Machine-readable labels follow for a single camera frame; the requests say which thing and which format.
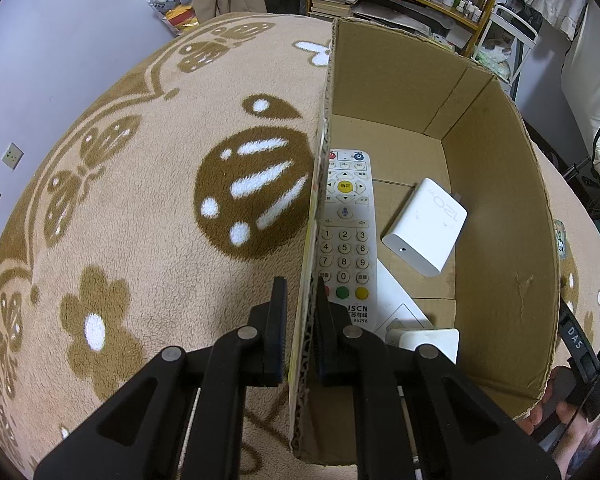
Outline stack of books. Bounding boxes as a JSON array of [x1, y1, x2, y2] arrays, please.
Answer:
[[309, 0, 360, 20]]

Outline white remote control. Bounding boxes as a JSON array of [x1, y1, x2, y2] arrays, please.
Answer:
[[317, 148, 377, 330]]

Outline plastic bag of toys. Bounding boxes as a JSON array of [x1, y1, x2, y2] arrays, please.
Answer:
[[145, 0, 198, 36]]

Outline white duvet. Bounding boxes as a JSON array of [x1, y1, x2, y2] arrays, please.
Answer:
[[562, 0, 600, 175]]

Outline white wire cart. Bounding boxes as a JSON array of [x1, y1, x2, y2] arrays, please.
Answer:
[[471, 0, 543, 90]]

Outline white power adapter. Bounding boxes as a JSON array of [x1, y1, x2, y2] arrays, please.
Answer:
[[381, 178, 468, 278]]

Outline brown cardboard box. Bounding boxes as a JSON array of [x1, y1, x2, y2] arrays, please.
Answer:
[[287, 16, 562, 467]]

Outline white flat box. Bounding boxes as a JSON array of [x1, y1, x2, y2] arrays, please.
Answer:
[[375, 260, 434, 346]]

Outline white charger block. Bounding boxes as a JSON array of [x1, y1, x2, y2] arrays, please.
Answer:
[[386, 328, 460, 363]]

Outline person's hand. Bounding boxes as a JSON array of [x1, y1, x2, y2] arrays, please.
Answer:
[[516, 366, 592, 479]]

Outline beige patterned rug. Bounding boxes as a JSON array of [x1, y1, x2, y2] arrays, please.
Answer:
[[0, 13, 600, 479]]

